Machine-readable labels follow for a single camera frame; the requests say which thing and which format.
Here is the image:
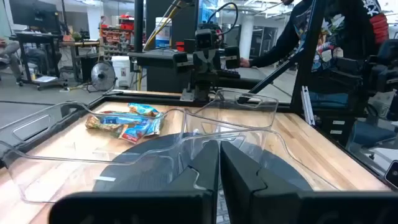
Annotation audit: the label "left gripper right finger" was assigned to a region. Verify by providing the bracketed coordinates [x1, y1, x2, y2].
[220, 140, 398, 224]

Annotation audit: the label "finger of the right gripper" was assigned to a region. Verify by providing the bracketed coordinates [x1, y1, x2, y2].
[172, 51, 190, 70]
[224, 45, 241, 70]

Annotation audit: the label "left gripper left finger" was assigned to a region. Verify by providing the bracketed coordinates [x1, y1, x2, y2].
[49, 139, 220, 224]

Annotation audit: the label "blue orange granola bar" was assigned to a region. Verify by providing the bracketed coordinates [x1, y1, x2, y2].
[144, 112, 165, 137]
[127, 102, 161, 118]

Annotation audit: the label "blue red-ended granola bar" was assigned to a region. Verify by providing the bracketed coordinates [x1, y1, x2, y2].
[118, 124, 152, 144]

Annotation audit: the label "green yellow granola bar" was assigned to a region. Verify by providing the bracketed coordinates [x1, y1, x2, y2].
[85, 114, 125, 138]

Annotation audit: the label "black backlit keyboard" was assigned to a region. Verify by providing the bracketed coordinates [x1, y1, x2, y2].
[216, 69, 241, 79]

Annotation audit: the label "white building column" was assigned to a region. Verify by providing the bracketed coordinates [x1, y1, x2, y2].
[238, 14, 255, 60]

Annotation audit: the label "grey computer desk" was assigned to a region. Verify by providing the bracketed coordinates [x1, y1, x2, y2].
[127, 49, 191, 70]

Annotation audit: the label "round dark mat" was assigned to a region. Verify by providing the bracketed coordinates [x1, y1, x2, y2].
[92, 132, 313, 192]

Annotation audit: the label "black partition panel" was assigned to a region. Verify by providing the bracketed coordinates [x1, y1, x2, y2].
[145, 0, 200, 93]

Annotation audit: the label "clear plastic bin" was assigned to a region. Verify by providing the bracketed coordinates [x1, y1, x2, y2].
[0, 101, 189, 205]
[178, 129, 340, 192]
[183, 89, 280, 138]

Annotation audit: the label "person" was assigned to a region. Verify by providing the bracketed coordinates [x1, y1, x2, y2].
[0, 37, 24, 86]
[239, 0, 391, 110]

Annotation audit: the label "black desk pole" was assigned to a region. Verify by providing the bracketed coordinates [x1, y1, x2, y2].
[133, 0, 145, 53]

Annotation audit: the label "white bucket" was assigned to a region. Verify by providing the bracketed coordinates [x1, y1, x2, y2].
[111, 55, 132, 89]

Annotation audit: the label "red parts shelf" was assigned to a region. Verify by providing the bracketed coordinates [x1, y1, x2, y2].
[98, 14, 136, 62]

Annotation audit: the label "grey floor fan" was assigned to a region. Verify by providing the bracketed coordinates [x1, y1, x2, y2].
[90, 60, 118, 93]

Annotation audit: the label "silver aluminium extrusion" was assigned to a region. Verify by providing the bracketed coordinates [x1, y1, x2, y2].
[300, 85, 316, 126]

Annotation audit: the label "black desk cart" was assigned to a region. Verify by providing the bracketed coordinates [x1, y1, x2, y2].
[9, 30, 68, 91]

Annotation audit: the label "black office chair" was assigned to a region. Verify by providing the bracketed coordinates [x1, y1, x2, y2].
[331, 39, 398, 150]

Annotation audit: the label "black computer monitor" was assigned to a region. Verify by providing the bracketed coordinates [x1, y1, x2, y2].
[8, 0, 62, 34]

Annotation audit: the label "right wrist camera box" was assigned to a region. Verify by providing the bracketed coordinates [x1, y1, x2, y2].
[195, 29, 219, 50]

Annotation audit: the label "yellow cables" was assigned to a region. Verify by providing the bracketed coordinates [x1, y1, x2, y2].
[136, 0, 183, 91]

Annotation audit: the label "black table-level camera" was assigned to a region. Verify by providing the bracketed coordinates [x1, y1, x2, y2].
[384, 160, 398, 190]

